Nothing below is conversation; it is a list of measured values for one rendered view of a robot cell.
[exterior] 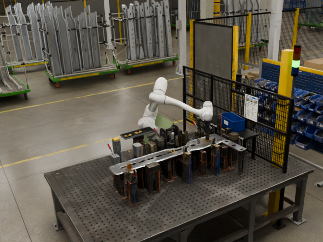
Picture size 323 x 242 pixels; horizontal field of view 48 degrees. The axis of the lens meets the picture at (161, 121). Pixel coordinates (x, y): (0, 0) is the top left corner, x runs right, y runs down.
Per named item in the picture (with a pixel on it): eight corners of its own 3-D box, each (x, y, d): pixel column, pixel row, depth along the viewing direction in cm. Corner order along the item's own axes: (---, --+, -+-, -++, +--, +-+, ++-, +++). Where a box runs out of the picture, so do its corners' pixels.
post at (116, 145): (117, 179, 393) (114, 142, 377) (114, 176, 399) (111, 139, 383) (123, 176, 396) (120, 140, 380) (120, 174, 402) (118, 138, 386)
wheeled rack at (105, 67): (54, 89, 979) (43, 22, 914) (46, 81, 1061) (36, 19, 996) (119, 78, 1059) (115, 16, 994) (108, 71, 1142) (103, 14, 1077)
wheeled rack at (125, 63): (127, 75, 1092) (122, 15, 1027) (112, 69, 1171) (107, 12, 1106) (179, 66, 1186) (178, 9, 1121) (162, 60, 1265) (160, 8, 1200)
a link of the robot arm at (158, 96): (164, 101, 386) (167, 90, 393) (147, 97, 387) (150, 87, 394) (163, 107, 398) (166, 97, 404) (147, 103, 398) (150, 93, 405)
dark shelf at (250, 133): (244, 140, 402) (244, 138, 401) (195, 117, 473) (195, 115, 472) (258, 136, 412) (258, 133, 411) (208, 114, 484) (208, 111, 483)
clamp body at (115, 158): (116, 189, 373) (113, 159, 359) (111, 185, 382) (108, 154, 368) (124, 187, 377) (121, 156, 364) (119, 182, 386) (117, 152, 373)
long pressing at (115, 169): (117, 176, 340) (117, 175, 340) (106, 167, 358) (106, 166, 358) (228, 140, 407) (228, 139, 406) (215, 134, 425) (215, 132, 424)
